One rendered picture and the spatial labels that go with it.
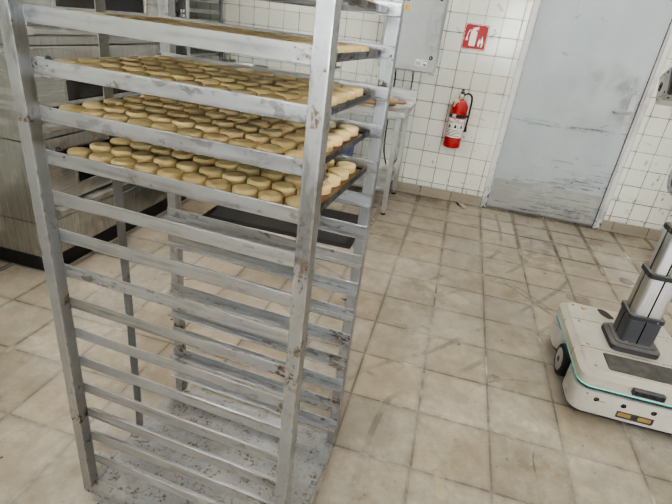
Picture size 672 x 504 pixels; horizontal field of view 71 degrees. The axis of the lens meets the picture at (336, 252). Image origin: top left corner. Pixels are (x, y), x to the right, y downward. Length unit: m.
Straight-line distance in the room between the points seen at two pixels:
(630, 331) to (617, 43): 2.83
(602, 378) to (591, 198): 2.85
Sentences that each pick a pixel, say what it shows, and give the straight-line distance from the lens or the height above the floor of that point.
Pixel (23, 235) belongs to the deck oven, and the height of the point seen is 0.23.
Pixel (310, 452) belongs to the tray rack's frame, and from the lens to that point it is 1.73.
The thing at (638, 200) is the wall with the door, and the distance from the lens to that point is 5.04.
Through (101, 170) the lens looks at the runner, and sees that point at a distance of 1.07.
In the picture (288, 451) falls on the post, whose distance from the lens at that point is 1.15.
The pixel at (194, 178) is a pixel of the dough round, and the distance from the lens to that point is 0.99.
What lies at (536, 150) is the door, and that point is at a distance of 4.77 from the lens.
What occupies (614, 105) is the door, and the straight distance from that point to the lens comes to 4.81.
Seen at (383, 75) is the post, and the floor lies 1.36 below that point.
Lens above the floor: 1.46
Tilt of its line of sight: 26 degrees down
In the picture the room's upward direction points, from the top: 7 degrees clockwise
